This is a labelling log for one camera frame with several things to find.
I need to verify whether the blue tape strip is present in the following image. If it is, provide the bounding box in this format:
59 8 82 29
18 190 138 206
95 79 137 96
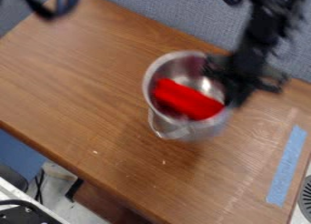
266 126 307 207

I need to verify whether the grey fan grille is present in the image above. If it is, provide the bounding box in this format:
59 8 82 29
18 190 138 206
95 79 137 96
298 175 311 222

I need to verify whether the black device with handle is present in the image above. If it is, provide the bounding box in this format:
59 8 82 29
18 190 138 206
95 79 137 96
0 199 62 224

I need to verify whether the black cable under table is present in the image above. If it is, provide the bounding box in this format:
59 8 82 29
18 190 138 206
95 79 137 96
34 168 47 205

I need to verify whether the red rectangular block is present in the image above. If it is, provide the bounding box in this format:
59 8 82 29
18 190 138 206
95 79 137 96
154 78 225 120

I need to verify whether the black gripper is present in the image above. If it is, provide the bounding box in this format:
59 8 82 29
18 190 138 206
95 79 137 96
202 49 291 108

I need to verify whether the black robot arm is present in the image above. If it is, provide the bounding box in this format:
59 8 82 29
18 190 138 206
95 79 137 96
203 0 306 107

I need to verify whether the silver metal pot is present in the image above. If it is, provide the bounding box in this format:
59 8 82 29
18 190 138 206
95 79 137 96
142 50 233 141

